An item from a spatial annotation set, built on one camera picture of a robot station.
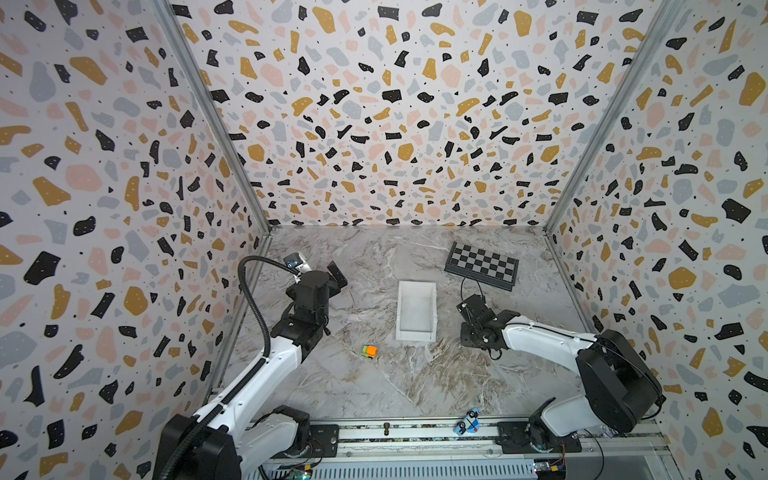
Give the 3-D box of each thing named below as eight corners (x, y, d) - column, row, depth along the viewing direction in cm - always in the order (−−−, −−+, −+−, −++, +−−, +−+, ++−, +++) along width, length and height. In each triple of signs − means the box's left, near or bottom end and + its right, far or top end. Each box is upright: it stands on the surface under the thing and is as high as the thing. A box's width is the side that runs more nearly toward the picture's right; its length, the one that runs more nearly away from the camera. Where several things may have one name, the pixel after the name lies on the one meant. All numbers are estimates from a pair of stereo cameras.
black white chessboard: (444, 271, 112) (446, 264, 108) (452, 248, 119) (454, 241, 116) (511, 291, 106) (514, 284, 103) (515, 267, 113) (519, 260, 110)
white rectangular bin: (395, 343, 92) (395, 334, 87) (396, 292, 105) (396, 281, 99) (437, 344, 93) (440, 334, 87) (433, 292, 105) (435, 281, 100)
